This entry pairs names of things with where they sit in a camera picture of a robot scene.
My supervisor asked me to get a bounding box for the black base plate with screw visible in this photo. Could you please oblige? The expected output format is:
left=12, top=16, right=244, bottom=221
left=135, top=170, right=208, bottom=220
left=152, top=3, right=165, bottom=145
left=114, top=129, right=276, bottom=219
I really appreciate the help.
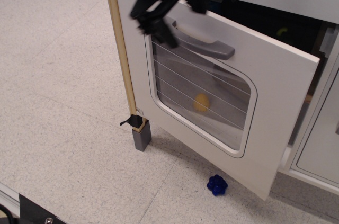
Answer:
left=19, top=194, right=66, bottom=224

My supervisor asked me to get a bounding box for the blue toy grape bunch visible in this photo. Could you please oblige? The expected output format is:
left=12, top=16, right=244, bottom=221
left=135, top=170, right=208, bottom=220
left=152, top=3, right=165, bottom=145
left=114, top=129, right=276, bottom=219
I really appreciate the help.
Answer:
left=207, top=175, right=228, bottom=196

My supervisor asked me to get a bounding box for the grey cabinet foot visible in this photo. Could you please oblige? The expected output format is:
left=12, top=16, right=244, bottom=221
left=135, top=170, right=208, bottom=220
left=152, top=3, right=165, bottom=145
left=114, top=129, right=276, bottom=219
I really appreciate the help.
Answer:
left=132, top=121, right=151, bottom=152

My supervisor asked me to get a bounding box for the aluminium frame rail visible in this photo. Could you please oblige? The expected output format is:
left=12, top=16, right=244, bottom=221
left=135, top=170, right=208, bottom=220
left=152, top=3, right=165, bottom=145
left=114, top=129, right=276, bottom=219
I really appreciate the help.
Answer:
left=0, top=183, right=20, bottom=217

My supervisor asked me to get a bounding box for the white oven door with window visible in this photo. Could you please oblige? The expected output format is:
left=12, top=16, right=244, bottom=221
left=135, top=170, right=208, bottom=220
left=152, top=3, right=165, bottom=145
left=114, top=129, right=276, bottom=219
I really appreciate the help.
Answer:
left=118, top=0, right=319, bottom=199

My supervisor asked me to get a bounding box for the green toy bell pepper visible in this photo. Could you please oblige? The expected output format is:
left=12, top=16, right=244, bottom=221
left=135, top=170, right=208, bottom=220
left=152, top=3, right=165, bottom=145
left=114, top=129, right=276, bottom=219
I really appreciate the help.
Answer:
left=276, top=27, right=288, bottom=37

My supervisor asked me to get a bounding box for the white cabinet drawer door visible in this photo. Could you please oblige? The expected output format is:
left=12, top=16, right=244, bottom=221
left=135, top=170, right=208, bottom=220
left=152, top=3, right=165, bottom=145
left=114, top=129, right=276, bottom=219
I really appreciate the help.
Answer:
left=292, top=60, right=338, bottom=187

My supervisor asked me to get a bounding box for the yellow toy corn piece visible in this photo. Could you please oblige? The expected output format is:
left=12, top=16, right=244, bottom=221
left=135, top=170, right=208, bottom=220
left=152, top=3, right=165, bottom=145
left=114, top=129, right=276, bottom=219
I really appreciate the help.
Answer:
left=193, top=93, right=210, bottom=112

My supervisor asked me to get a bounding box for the black tape piece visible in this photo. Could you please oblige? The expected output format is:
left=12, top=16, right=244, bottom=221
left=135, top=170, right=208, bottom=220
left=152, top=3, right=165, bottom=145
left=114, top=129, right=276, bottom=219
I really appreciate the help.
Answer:
left=120, top=114, right=143, bottom=129

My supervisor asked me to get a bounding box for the white toy kitchen cabinet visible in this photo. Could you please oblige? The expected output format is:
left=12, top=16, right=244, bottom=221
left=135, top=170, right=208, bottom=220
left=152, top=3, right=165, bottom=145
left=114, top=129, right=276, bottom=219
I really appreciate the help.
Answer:
left=108, top=0, right=338, bottom=194

